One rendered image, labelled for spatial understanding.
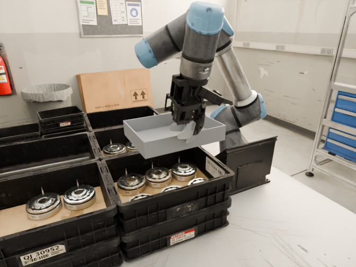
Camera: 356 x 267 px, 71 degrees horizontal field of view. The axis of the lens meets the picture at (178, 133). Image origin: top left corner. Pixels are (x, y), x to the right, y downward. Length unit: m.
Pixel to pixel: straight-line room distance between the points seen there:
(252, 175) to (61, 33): 3.19
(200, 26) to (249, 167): 0.74
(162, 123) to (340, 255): 0.73
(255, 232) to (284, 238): 0.10
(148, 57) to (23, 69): 3.24
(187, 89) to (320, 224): 0.77
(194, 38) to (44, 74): 3.39
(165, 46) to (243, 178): 0.71
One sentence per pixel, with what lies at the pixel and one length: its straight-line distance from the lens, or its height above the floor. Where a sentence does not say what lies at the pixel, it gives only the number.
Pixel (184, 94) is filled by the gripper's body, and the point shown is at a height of 1.24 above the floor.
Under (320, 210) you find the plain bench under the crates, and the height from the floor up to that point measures 0.70.
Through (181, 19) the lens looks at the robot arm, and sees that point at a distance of 0.66.
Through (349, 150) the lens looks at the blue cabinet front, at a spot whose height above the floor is 0.41.
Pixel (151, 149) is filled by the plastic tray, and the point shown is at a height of 1.08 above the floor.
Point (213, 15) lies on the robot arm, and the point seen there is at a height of 1.41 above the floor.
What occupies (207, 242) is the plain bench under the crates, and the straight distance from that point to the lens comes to 0.95.
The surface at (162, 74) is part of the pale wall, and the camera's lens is 4.26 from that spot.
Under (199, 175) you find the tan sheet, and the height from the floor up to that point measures 0.83.
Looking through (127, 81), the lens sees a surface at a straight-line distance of 3.88.
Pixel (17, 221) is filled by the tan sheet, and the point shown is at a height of 0.83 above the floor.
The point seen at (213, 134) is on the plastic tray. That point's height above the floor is 1.08.
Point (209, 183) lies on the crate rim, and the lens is 0.82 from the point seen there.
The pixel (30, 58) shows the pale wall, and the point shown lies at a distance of 3.82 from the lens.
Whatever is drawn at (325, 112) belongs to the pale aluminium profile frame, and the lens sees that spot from 2.64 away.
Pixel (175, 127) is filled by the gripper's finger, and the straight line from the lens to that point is 0.71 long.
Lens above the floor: 1.38
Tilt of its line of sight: 23 degrees down
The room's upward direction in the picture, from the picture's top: straight up
